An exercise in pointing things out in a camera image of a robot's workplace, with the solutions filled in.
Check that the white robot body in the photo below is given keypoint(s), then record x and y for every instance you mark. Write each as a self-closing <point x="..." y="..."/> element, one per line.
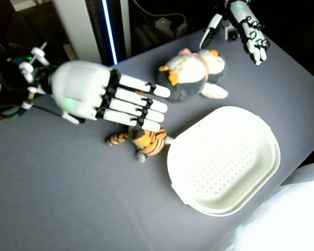
<point x="290" y="217"/>

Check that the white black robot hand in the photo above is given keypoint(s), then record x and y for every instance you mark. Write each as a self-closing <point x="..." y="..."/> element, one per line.
<point x="242" y="15"/>
<point x="78" y="86"/>

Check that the grey white penguin plush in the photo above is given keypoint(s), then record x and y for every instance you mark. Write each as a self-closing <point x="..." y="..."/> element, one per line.
<point x="185" y="83"/>

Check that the white power adapter box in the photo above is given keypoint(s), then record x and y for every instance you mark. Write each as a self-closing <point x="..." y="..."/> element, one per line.
<point x="167" y="26"/>

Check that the white pillar with blue light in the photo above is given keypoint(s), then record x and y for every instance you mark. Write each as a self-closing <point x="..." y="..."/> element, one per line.
<point x="78" y="26"/>

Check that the orange striped tiger plush toy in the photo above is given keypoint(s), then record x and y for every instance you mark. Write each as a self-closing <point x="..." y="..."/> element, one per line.
<point x="146" y="141"/>

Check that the small grey camera block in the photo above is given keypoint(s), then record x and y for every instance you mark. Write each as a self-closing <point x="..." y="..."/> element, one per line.
<point x="231" y="32"/>

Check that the grey table cloth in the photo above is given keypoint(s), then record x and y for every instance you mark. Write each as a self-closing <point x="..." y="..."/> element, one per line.
<point x="68" y="188"/>

